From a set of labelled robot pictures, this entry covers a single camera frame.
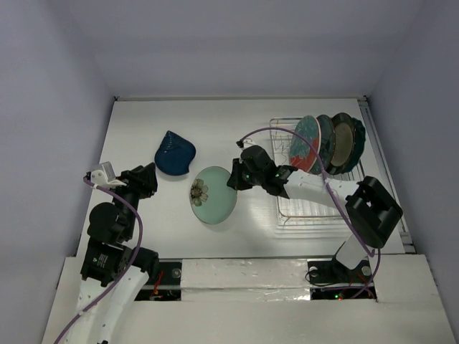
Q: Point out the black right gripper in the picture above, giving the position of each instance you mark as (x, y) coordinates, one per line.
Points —
(236, 175)

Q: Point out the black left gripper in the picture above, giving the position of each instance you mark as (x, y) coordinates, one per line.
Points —
(142, 178)

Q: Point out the dark blue leaf-shaped plate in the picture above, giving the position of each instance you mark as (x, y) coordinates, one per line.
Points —
(174, 155)

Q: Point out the light green flower plate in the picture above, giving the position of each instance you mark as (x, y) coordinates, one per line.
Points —
(212, 200)

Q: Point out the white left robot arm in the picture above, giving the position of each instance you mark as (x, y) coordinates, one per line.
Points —
(112, 273)

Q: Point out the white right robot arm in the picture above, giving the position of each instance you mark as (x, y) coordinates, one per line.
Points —
(367, 208)

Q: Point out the red and teal floral plate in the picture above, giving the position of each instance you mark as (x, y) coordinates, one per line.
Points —
(301, 155)

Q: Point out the dark teal patterned plate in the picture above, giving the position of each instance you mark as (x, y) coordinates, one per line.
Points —
(328, 139)

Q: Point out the dark rimmed beige plate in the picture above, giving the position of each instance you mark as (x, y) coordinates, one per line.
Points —
(344, 130)

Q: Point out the dark green scalloped plate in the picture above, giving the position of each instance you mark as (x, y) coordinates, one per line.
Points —
(358, 149)

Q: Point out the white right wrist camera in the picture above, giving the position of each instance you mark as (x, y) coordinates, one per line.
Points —
(245, 144)

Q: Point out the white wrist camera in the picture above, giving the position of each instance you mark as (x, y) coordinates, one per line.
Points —
(104, 176)
(245, 144)

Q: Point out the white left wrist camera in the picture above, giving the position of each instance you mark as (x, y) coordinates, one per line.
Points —
(104, 176)

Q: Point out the wire dish rack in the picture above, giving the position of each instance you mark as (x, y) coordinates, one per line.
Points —
(311, 201)

